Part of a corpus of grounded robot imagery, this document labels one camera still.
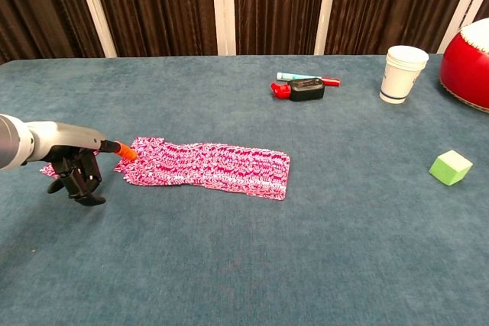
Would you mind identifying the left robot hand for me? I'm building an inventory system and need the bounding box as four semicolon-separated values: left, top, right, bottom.
24;121;121;207

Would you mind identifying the pink patterned cloth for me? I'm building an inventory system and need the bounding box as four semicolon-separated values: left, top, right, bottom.
122;141;292;202

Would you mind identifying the orange rubber fingertip cover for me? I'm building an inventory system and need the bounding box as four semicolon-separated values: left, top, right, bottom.
114;141;139;162

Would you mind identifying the dark brown curtain panel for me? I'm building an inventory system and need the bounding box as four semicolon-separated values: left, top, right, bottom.
0;0;106;64
233;0;329;56
324;0;478;55
88;0;219;58

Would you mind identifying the blue felt table mat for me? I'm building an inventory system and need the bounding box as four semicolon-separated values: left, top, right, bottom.
0;53;489;326

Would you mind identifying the teal marker with red cap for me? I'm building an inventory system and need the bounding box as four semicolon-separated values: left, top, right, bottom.
276;71;342;87

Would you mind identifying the black case with red cap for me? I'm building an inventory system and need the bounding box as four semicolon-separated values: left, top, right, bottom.
270;77;326;102

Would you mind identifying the white paper cup stack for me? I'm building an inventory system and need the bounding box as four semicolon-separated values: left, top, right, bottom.
379;45;430;105

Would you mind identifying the green foam cube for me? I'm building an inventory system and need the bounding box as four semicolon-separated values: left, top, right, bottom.
428;150;474;187

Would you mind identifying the red white ball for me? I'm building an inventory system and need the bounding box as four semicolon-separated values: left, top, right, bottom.
439;18;489;115

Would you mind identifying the white screen frame post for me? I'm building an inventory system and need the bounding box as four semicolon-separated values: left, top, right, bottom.
313;0;339;56
210;0;237;56
72;0;118;59
437;0;489;54

